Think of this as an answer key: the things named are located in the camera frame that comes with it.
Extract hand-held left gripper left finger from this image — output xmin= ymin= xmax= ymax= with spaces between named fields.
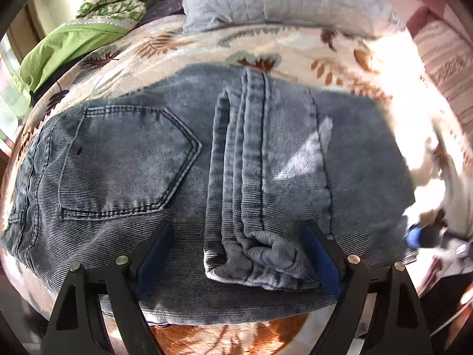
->
xmin=40 ymin=222 xmax=175 ymax=355

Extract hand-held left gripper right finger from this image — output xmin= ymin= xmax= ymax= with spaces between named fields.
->
xmin=299 ymin=222 xmax=431 ymax=355

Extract pink striped cushion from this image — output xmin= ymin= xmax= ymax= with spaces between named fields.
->
xmin=380 ymin=0 xmax=473 ymax=128

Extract dark purple cloth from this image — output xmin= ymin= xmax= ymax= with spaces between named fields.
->
xmin=138 ymin=0 xmax=185 ymax=26

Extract grey-blue denim pants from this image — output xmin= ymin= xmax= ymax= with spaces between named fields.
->
xmin=0 ymin=63 xmax=418 ymax=327

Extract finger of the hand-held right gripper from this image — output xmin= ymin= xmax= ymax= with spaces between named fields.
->
xmin=404 ymin=225 xmax=424 ymax=249

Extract leaf-print quilted bedspread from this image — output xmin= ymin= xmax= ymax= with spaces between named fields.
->
xmin=0 ymin=17 xmax=473 ymax=355

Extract stained glass window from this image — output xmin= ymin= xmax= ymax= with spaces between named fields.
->
xmin=0 ymin=35 xmax=26 ymax=146

